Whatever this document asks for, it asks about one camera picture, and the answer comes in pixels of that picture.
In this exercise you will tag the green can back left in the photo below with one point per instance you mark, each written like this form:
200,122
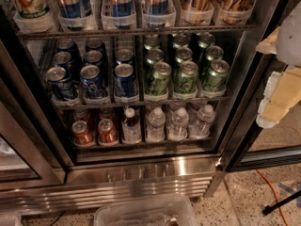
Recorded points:
151,42

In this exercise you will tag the brown drink bottle white cap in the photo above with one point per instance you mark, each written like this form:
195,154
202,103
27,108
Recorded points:
131,128

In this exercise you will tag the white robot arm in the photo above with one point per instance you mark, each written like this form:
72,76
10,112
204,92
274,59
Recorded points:
289,39

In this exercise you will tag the blue can second row right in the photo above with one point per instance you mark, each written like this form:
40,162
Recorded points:
125,56

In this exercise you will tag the red can back right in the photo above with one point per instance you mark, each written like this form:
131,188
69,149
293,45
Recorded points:
107,113

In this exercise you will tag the clear plastic bin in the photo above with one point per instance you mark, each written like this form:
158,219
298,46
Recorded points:
154,211

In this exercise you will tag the green can second row right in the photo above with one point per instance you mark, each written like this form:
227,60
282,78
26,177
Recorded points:
211,53

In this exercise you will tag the green can back middle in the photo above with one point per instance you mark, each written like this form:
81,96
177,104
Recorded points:
179,41

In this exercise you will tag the blue can second row left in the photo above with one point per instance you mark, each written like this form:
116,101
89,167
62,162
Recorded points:
66,61

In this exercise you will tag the blue can second row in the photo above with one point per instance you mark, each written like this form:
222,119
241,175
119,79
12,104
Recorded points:
93,57
125,56
66,61

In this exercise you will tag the green can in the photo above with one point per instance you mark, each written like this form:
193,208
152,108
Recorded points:
151,42
179,41
216,76
186,78
158,79
205,40

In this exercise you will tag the green can second row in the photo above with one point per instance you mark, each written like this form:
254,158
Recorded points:
211,53
153,56
183,54

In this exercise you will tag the blue can second row middle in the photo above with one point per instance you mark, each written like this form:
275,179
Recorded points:
93,57

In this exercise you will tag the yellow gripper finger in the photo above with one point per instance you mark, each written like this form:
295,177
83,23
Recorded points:
268,45
282,92

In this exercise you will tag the green can front right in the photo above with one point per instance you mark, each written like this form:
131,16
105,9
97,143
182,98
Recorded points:
216,76

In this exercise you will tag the green can front left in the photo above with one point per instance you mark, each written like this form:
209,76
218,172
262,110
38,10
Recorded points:
158,79

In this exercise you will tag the red bull can far left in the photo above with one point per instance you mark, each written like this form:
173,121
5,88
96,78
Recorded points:
73,9

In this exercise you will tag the green can front middle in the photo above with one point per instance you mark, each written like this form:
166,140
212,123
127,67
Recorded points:
186,78

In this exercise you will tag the red can front right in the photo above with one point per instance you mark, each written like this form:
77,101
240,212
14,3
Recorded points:
107,132

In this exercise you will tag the green can second row middle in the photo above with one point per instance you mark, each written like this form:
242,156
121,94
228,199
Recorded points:
183,54

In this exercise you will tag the green can back right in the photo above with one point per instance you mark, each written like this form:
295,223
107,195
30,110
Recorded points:
205,40

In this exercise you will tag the stainless steel fridge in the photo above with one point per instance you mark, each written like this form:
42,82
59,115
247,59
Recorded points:
59,176

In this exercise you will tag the water bottle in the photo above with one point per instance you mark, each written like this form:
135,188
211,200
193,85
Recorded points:
200,121
177,129
156,125

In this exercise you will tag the red can front left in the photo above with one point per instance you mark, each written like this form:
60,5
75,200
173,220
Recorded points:
82,134

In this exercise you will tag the black stand leg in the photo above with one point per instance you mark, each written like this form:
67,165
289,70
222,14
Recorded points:
270,208

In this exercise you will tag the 7up can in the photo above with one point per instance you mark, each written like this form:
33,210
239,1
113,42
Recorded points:
31,9

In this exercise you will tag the water bottle right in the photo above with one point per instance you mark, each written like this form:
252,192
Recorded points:
200,121

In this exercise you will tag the blue can front middle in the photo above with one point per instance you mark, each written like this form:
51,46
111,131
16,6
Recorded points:
92,81

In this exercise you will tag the red can back left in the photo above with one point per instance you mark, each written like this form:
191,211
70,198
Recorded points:
81,114

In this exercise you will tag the blue can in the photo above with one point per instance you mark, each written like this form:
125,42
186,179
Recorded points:
92,81
67,45
61,84
95,44
124,81

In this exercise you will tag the blue can front left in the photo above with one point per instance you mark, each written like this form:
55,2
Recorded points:
61,84

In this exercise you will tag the blue can back middle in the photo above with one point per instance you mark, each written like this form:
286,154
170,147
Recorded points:
95,44

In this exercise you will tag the blue can back left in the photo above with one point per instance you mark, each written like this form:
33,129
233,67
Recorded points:
67,45

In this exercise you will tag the water bottle middle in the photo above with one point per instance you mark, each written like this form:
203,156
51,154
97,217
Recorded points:
177,129

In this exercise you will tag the water bottle left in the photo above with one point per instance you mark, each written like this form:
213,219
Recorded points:
156,125

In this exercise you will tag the blue can front right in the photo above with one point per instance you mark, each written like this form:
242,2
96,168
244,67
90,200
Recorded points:
124,81

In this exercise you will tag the green can second row left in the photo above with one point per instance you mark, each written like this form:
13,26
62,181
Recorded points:
153,56

